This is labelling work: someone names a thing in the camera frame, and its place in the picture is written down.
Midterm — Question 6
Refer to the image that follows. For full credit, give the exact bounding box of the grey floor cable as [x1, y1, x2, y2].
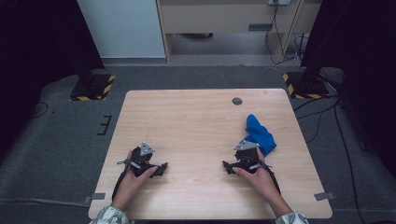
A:
[0, 197, 92, 209]

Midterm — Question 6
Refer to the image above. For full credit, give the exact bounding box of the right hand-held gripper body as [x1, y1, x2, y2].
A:
[233, 139, 265, 175]

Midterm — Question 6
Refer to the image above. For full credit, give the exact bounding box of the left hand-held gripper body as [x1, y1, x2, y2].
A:
[129, 142, 157, 177]

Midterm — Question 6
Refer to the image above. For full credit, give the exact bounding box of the black stand with striped base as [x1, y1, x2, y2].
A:
[282, 55, 331, 101]
[69, 62, 116, 102]

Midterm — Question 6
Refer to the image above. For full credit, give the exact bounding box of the light wooden desk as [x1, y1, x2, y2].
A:
[155, 0, 323, 64]

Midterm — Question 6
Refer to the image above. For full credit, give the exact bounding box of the white cabinet panel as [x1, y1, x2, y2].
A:
[76, 0, 166, 60]

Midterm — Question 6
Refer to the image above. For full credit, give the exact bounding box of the long black floor cable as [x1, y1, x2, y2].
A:
[332, 102, 360, 224]

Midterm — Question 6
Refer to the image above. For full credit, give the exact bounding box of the black curtain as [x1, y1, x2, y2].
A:
[300, 0, 396, 172]
[0, 0, 106, 158]

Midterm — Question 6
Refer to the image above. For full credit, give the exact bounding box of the left hand-held gripper cable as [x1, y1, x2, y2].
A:
[111, 158, 139, 202]

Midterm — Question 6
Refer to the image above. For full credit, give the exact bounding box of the black hanging cable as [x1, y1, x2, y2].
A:
[264, 1, 301, 66]

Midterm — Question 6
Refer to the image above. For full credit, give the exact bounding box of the grey tape strip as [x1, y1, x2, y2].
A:
[313, 191, 337, 202]
[83, 192, 106, 205]

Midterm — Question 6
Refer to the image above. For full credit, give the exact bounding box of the blue cloth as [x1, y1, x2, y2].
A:
[242, 114, 277, 158]

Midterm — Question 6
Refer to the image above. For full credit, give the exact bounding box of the person's right hand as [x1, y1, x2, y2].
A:
[232, 147, 283, 203]

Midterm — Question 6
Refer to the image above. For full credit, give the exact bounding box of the person's left hand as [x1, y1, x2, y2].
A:
[111, 150, 159, 213]

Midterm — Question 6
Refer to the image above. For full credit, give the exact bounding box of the thin black looped cable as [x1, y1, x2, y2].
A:
[31, 102, 50, 119]

